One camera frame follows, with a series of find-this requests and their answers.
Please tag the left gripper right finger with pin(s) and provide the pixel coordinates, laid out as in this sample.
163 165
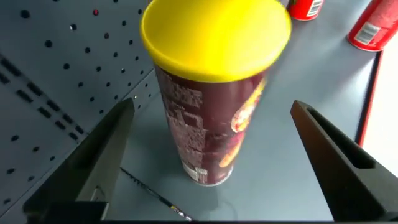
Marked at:
345 180

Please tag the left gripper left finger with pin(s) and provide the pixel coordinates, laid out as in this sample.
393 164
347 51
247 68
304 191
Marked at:
93 168

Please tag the maroon chip can yellow lid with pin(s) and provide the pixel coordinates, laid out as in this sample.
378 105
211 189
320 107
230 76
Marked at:
214 93

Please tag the red chip can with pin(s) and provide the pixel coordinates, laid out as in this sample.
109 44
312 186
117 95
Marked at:
374 26
306 8

